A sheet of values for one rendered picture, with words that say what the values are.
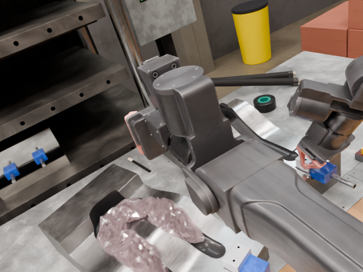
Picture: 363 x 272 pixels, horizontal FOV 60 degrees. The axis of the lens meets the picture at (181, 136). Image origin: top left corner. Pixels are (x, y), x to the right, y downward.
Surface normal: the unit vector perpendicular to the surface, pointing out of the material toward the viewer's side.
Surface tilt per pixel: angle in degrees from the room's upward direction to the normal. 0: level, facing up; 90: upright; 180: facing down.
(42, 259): 0
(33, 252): 0
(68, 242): 80
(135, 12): 90
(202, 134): 88
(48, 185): 0
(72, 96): 90
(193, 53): 90
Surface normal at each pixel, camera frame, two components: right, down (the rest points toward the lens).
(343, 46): -0.79, 0.50
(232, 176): -0.27, -0.81
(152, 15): 0.52, 0.34
